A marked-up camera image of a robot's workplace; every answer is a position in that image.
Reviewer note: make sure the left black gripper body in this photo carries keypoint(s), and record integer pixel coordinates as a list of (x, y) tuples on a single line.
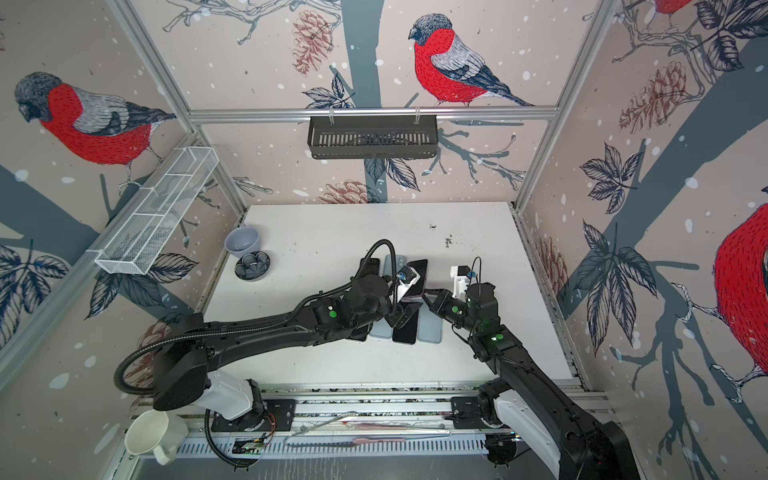
[(397, 314)]

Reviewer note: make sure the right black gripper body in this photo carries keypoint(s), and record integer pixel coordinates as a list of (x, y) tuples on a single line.
[(454, 310)]

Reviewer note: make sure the black uncased phone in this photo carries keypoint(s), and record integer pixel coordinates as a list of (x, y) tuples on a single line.
[(406, 330), (418, 269)]

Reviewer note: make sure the light blue phone case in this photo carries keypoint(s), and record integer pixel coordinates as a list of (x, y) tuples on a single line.
[(381, 329)]

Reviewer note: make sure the black phone from case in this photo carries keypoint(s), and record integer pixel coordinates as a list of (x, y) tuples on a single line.
[(360, 334)]

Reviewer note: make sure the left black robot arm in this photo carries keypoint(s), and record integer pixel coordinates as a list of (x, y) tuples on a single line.
[(186, 368)]

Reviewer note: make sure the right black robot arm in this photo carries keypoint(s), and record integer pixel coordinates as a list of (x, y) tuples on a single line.
[(571, 442)]

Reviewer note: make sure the dark grey flower dish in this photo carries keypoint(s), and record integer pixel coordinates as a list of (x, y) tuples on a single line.
[(252, 266)]

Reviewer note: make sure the lavender bowl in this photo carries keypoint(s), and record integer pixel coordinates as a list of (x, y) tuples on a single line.
[(242, 241)]

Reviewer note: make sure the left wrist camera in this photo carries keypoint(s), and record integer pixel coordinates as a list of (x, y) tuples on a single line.
[(403, 279)]

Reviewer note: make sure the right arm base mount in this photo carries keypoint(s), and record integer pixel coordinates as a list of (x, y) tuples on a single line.
[(480, 412)]

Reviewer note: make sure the aluminium front rail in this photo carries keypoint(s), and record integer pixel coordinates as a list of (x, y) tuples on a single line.
[(394, 420)]

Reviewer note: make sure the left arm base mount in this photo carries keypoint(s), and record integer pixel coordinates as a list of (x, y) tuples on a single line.
[(269, 415)]

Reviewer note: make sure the black wire wall basket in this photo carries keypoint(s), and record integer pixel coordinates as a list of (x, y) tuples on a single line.
[(378, 137)]

